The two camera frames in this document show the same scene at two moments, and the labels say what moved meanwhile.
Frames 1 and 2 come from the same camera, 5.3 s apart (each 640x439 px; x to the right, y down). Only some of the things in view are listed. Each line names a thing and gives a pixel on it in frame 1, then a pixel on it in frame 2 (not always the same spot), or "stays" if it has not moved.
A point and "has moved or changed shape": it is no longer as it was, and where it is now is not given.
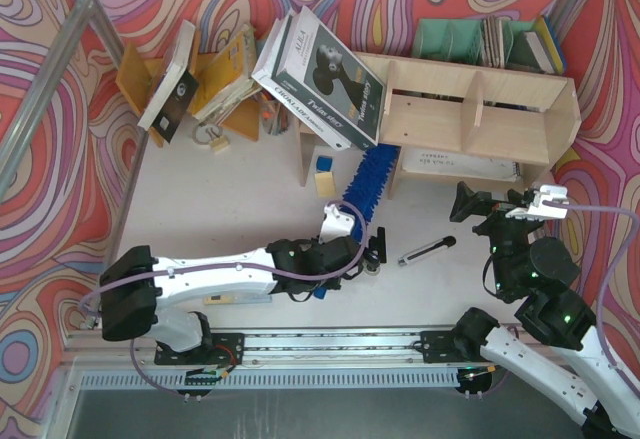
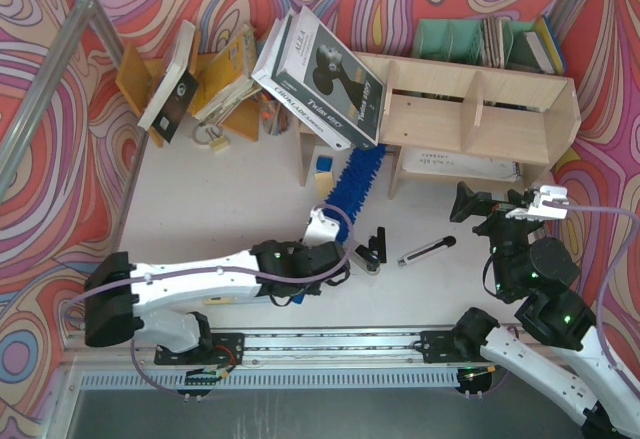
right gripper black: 489,209 stays
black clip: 379,242 stays
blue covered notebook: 556,41 stays
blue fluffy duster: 366,184 has moved or changed shape
